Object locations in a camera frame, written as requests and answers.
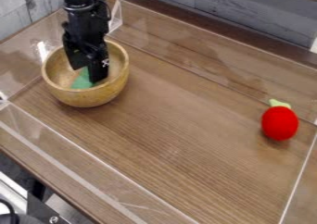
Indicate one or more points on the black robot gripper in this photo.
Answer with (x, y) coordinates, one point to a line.
(83, 38)

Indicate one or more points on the green rectangular block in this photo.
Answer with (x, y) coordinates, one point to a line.
(81, 81)

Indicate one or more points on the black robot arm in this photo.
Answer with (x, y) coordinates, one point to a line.
(85, 28)

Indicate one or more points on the wooden bowl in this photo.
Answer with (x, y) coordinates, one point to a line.
(58, 78)

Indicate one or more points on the clear acrylic corner bracket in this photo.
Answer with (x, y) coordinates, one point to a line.
(116, 17)

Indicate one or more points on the clear acrylic tray wall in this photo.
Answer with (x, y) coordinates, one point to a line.
(172, 153)

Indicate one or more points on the black metal bracket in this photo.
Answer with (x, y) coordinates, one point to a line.
(41, 212)

